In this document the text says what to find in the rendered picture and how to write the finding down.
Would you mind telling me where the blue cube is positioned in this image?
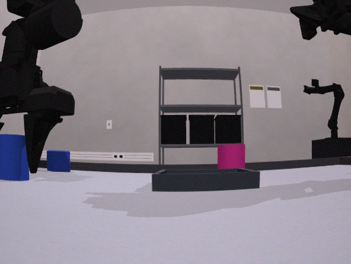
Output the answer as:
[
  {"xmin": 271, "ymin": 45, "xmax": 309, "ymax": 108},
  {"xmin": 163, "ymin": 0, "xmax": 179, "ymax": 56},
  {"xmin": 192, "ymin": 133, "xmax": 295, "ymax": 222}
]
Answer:
[{"xmin": 47, "ymin": 150, "xmax": 70, "ymax": 172}]

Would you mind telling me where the magenta cylinder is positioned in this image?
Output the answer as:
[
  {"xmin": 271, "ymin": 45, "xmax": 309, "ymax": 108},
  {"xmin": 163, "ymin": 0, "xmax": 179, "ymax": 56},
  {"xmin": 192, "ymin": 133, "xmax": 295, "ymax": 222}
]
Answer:
[{"xmin": 218, "ymin": 144, "xmax": 245, "ymax": 169}]

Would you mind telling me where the blue cylinder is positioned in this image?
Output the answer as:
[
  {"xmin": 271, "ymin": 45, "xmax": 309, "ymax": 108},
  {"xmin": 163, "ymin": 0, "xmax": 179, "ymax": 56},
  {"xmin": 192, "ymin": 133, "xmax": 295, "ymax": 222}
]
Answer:
[{"xmin": 0, "ymin": 135, "xmax": 29, "ymax": 181}]

